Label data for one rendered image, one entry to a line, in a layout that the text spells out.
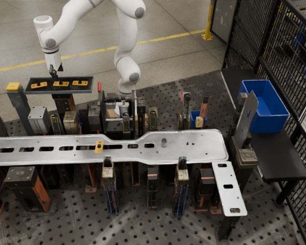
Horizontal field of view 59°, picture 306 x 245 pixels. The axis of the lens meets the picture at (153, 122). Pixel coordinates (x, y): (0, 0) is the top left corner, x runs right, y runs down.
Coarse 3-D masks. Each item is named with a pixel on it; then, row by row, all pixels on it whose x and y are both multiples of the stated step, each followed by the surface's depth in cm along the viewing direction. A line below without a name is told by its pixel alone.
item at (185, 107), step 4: (184, 92) 142; (188, 92) 142; (184, 96) 141; (188, 96) 139; (184, 100) 143; (188, 100) 140; (184, 104) 144; (188, 104) 144; (184, 108) 147; (188, 108) 146; (184, 112) 148; (188, 112) 147; (188, 116) 149
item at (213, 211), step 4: (216, 188) 140; (224, 188) 137; (216, 192) 140; (212, 196) 148; (216, 196) 142; (212, 200) 148; (216, 200) 145; (220, 200) 145; (212, 204) 149; (216, 204) 148; (212, 208) 150; (216, 208) 150; (220, 208) 151; (212, 212) 149; (216, 212) 149; (220, 212) 149
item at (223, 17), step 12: (216, 0) 384; (228, 0) 359; (252, 0) 320; (216, 12) 392; (228, 12) 365; (252, 12) 325; (216, 24) 400; (228, 24) 373; (216, 36) 406; (252, 60) 348
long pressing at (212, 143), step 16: (0, 144) 143; (16, 144) 144; (32, 144) 144; (48, 144) 144; (64, 144) 144; (80, 144) 144; (112, 144) 145; (128, 144) 145; (144, 144) 145; (160, 144) 145; (176, 144) 145; (208, 144) 145; (224, 144) 146; (0, 160) 136; (16, 160) 136; (32, 160) 136; (48, 160) 136; (64, 160) 137; (80, 160) 137; (96, 160) 137; (112, 160) 137; (128, 160) 138; (144, 160) 138; (160, 160) 137; (176, 160) 137; (192, 160) 138; (208, 160) 138; (224, 160) 138
